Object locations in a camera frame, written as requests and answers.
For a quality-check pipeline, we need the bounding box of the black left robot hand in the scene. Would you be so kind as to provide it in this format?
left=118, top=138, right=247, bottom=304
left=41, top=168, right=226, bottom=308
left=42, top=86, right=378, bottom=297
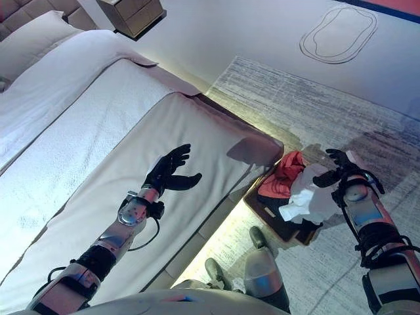
left=145, top=143, right=203, bottom=198

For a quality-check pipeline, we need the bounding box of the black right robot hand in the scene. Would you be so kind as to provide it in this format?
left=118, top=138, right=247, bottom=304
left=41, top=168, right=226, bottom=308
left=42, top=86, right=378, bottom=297
left=312, top=148, right=362, bottom=188

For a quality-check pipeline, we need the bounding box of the white garment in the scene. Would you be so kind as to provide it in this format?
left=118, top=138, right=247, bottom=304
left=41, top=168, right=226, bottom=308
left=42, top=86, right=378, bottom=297
left=278, top=163, right=344, bottom=227

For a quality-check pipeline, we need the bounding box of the red garment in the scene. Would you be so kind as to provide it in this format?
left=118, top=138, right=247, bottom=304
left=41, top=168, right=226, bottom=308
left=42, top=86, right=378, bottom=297
left=257, top=150, right=308, bottom=200

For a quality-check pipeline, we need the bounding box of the woven wicker basket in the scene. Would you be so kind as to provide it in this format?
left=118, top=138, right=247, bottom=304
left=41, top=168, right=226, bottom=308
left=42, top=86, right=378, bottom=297
left=243, top=173, right=324, bottom=247

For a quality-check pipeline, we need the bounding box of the grey streaked rug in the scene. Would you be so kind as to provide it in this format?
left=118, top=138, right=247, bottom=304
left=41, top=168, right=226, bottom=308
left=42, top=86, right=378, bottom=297
left=173, top=55, right=420, bottom=315

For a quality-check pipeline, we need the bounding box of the white textured bedspread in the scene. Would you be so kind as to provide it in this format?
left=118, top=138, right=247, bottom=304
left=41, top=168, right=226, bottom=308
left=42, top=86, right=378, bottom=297
left=0, top=60, right=204, bottom=260

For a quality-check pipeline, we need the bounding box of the grey robot torso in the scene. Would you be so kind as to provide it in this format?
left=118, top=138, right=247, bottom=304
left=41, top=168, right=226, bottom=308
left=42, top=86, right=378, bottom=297
left=85, top=287, right=289, bottom=315

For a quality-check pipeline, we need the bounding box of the silver right robot leg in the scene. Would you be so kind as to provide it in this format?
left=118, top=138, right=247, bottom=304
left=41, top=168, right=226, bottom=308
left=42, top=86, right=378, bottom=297
left=244, top=226, right=291, bottom=314

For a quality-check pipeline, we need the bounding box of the white duvet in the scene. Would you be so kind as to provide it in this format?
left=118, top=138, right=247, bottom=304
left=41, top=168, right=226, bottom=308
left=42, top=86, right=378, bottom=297
left=0, top=29, right=158, bottom=171

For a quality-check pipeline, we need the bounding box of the wooden nightstand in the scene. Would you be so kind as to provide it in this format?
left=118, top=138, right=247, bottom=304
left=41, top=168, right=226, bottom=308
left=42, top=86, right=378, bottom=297
left=96, top=0, right=168, bottom=42

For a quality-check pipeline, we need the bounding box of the beige pillow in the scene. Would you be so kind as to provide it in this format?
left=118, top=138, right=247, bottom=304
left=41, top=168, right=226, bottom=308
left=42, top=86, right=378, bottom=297
left=0, top=10, right=83, bottom=83

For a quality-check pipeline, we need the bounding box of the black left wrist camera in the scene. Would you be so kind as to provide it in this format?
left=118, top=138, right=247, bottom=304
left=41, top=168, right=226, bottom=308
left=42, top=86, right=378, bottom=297
left=149, top=200, right=165, bottom=220

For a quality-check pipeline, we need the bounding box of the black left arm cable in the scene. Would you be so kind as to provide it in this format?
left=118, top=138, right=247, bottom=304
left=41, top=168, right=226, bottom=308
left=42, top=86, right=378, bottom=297
left=127, top=216, right=161, bottom=252

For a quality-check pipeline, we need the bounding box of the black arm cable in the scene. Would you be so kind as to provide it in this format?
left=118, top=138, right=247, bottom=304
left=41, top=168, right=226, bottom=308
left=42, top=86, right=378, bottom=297
left=333, top=167, right=420, bottom=268
left=127, top=216, right=161, bottom=252

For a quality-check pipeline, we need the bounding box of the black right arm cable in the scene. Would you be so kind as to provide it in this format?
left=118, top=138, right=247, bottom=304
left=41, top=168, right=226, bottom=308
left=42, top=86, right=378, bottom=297
left=333, top=167, right=420, bottom=268

